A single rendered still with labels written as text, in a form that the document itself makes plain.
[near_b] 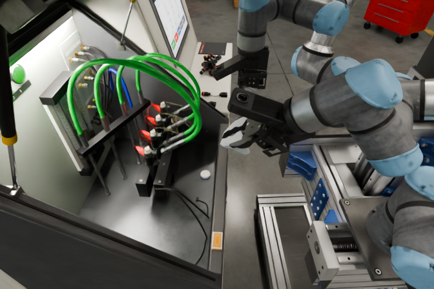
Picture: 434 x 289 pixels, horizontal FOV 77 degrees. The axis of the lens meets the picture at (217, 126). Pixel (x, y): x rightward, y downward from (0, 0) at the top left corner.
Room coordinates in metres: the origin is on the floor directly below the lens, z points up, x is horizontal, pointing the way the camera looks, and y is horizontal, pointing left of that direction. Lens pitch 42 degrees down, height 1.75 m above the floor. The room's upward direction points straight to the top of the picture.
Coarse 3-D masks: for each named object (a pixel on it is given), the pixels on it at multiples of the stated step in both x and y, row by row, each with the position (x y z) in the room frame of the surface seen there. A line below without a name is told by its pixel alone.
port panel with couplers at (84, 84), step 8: (72, 40) 0.88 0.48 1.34; (80, 40) 0.92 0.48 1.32; (64, 48) 0.82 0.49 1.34; (72, 48) 0.86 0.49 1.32; (80, 48) 0.90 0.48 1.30; (88, 48) 0.90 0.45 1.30; (64, 56) 0.80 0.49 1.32; (72, 56) 0.84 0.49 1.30; (80, 56) 0.89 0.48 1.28; (72, 64) 0.83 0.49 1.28; (80, 64) 0.87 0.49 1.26; (88, 72) 0.90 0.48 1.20; (80, 80) 0.83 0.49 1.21; (88, 80) 0.86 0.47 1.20; (80, 88) 0.82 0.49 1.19; (88, 88) 0.86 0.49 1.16; (80, 96) 0.80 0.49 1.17; (88, 96) 0.85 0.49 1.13; (88, 104) 0.83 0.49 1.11; (88, 112) 0.81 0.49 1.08
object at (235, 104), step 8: (240, 88) 0.43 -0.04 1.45; (232, 96) 0.41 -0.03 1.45; (240, 96) 0.41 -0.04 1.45; (248, 96) 0.41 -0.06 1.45; (256, 96) 0.42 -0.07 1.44; (232, 104) 0.39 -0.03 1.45; (240, 104) 0.39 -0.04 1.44; (248, 104) 0.40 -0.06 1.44; (256, 104) 0.40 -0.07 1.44; (264, 104) 0.40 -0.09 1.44; (272, 104) 0.41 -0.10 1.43; (280, 104) 0.41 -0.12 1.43; (232, 112) 0.39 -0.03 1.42; (240, 112) 0.39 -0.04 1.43; (248, 112) 0.38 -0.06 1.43; (256, 112) 0.38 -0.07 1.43; (264, 112) 0.38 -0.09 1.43; (272, 112) 0.39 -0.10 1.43; (280, 112) 0.39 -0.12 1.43; (256, 120) 0.38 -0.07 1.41; (264, 120) 0.38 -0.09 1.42; (272, 120) 0.38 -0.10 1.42; (280, 120) 0.37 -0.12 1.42; (280, 128) 0.37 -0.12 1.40
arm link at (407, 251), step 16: (416, 208) 0.30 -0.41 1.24; (432, 208) 0.30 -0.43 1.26; (400, 224) 0.28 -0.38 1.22; (416, 224) 0.27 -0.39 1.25; (432, 224) 0.25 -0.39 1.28; (400, 240) 0.25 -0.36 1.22; (416, 240) 0.24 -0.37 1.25; (432, 240) 0.22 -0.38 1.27; (400, 256) 0.22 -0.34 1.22; (416, 256) 0.21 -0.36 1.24; (432, 256) 0.20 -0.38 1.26; (400, 272) 0.20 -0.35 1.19; (416, 272) 0.19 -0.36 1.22; (432, 272) 0.18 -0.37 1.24; (432, 288) 0.17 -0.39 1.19
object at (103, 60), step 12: (96, 60) 0.60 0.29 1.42; (108, 60) 0.60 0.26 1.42; (120, 60) 0.60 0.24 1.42; (144, 72) 0.60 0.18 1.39; (156, 72) 0.60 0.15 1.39; (72, 84) 0.61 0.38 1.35; (168, 84) 0.59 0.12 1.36; (72, 96) 0.61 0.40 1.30; (72, 108) 0.61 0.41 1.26; (192, 108) 0.59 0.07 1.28; (72, 120) 0.61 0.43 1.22
